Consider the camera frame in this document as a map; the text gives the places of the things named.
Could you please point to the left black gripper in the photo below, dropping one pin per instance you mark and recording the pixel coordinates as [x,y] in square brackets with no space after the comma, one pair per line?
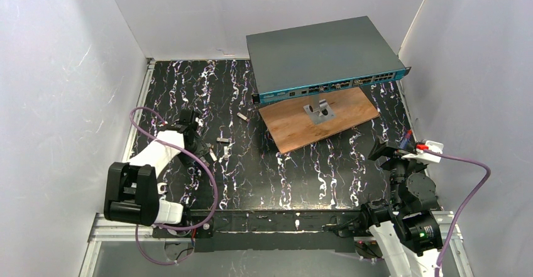
[200,151]

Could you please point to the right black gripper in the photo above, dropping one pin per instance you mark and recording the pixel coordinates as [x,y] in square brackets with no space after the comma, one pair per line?
[385,154]

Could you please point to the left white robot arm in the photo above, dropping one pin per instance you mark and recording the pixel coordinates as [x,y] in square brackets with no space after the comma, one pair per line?
[133,192]

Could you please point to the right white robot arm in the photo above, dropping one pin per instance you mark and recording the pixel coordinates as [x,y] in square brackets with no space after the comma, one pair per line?
[404,226]

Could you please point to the wooden base board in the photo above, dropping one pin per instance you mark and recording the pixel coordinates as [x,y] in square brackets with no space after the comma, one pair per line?
[295,123]

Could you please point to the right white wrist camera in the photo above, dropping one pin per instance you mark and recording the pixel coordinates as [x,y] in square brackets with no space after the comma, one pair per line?
[426,153]

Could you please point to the metal switch stand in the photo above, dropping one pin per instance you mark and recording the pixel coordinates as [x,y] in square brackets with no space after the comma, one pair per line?
[319,112]

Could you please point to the grey teal network switch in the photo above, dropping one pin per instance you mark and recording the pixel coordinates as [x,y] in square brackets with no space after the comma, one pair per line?
[319,58]

